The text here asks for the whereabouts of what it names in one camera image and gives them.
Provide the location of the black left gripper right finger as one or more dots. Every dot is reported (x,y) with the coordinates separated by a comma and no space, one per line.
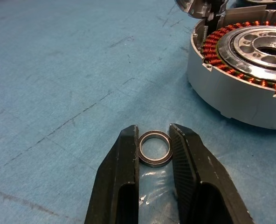
(198,177)

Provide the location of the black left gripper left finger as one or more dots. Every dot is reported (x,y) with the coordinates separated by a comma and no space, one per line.
(119,177)

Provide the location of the silver round motor lid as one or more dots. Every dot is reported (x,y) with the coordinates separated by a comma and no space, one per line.
(187,5)

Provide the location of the silver motor housing copper windings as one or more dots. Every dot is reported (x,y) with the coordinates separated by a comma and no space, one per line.
(233,100)

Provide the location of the clear plastic bag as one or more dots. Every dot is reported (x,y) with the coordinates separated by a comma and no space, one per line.
(156,191)

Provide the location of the blue table mat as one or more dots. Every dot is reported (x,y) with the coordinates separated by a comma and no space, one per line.
(58,93)

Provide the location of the silver round metal part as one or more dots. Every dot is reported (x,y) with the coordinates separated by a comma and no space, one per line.
(266,1)

